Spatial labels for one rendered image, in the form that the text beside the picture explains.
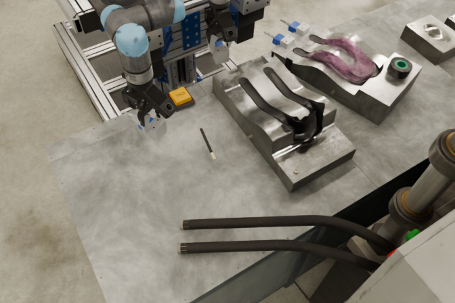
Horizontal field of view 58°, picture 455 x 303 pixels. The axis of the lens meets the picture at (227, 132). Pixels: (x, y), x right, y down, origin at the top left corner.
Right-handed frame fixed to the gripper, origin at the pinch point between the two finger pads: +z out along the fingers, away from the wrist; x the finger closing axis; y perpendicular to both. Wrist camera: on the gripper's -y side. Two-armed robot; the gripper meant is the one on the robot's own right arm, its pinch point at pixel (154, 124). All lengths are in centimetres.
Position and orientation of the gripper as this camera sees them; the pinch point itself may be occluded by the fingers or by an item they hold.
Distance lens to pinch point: 129.3
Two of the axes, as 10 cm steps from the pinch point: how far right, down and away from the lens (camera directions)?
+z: -0.3, 5.9, 8.0
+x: -5.2, 6.8, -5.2
